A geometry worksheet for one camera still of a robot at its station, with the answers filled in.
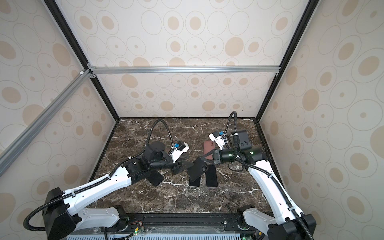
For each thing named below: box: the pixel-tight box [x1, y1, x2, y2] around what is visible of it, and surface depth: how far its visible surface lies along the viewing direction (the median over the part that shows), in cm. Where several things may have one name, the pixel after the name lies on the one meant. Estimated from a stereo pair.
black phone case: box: [187, 157, 208, 183], surface depth 70 cm
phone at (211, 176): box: [205, 164, 218, 188], surface depth 89 cm
